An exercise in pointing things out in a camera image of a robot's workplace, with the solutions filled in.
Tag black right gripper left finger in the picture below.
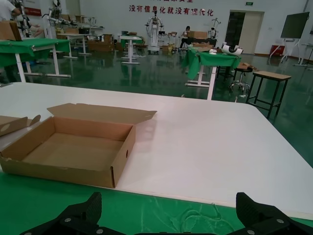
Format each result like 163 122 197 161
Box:
19 191 108 235

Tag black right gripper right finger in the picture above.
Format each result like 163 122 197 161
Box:
232 192 313 235

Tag open brown cardboard box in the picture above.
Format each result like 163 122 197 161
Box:
0 102 157 189
0 114 42 138

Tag cardboard box on table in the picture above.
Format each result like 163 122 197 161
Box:
0 21 23 42

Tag green table cloth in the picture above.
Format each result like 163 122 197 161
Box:
0 171 313 235

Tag black stool with casters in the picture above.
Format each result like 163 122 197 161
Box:
228 67 254 93

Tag wooden-top black stool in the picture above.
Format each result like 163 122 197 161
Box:
246 70 292 120

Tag green-draped white-leg table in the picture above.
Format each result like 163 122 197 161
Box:
182 47 242 101

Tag white curved shell part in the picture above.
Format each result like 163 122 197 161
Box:
221 44 244 55

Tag stacked cardboard boxes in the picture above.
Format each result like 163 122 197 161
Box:
87 39 115 52

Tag green-covered white-leg table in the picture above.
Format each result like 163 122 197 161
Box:
0 38 72 83

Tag white desk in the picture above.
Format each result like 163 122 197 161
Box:
56 33 103 59

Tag small green-covered table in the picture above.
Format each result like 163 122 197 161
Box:
119 35 144 65

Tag beige double door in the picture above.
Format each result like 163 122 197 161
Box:
224 10 265 55

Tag small white robot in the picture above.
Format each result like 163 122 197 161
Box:
207 18 223 40

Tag seated person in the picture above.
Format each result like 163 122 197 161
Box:
179 25 192 49

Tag white humanoid robot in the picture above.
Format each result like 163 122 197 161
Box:
144 12 167 55

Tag dark monitor on stand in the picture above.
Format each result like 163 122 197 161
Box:
280 11 311 67

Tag white robot with black joints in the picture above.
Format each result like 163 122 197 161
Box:
13 0 32 39

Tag person in white shirt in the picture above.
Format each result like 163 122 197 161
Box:
0 0 20 22

